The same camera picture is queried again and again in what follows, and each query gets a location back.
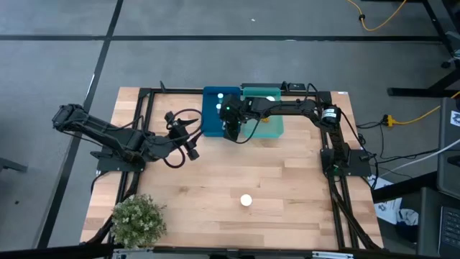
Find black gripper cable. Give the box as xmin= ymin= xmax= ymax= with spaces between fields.
xmin=162 ymin=142 xmax=187 ymax=169
xmin=236 ymin=107 xmax=262 ymax=145
xmin=171 ymin=107 xmax=204 ymax=142

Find green artificial potted plant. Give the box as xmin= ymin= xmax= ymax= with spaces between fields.
xmin=109 ymin=193 xmax=168 ymax=251

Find grey cabinet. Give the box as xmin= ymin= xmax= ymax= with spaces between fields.
xmin=436 ymin=96 xmax=460 ymax=199

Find yellow extension cable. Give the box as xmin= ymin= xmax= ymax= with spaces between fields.
xmin=382 ymin=91 xmax=460 ymax=127
xmin=346 ymin=0 xmax=410 ymax=32

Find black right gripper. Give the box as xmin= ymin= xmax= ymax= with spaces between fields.
xmin=218 ymin=94 xmax=252 ymax=142

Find dark blue plastic bin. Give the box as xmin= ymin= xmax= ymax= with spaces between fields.
xmin=199 ymin=86 xmax=242 ymax=138

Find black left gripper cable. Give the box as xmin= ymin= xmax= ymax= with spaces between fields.
xmin=162 ymin=142 xmax=187 ymax=169
xmin=171 ymin=107 xmax=204 ymax=142

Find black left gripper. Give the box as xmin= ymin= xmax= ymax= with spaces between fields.
xmin=163 ymin=117 xmax=201 ymax=162

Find black keyboard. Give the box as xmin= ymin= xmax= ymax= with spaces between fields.
xmin=437 ymin=205 xmax=460 ymax=258

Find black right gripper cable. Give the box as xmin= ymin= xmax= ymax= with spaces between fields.
xmin=236 ymin=107 xmax=262 ymax=145

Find teal plastic bin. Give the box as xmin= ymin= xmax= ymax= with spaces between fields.
xmin=242 ymin=86 xmax=285 ymax=140

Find white cable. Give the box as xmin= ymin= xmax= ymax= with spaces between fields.
xmin=390 ymin=138 xmax=460 ymax=174

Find dark grey box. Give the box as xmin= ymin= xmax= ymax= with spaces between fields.
xmin=416 ymin=186 xmax=443 ymax=258

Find black aluminium table frame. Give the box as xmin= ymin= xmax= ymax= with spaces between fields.
xmin=80 ymin=85 xmax=385 ymax=259

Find grey chair base leg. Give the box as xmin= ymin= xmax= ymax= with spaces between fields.
xmin=0 ymin=157 xmax=29 ymax=174

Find silver metal bracket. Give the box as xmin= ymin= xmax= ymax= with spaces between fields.
xmin=311 ymin=250 xmax=355 ymax=259

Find white crumpled cloth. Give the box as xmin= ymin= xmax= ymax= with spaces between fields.
xmin=396 ymin=208 xmax=420 ymax=227

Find black diagonal desk beam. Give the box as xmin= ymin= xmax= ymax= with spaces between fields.
xmin=372 ymin=171 xmax=438 ymax=204

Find black desk frame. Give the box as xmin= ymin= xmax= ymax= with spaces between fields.
xmin=387 ymin=0 xmax=460 ymax=98

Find white printed papers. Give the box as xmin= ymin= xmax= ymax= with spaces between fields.
xmin=372 ymin=178 xmax=404 ymax=224

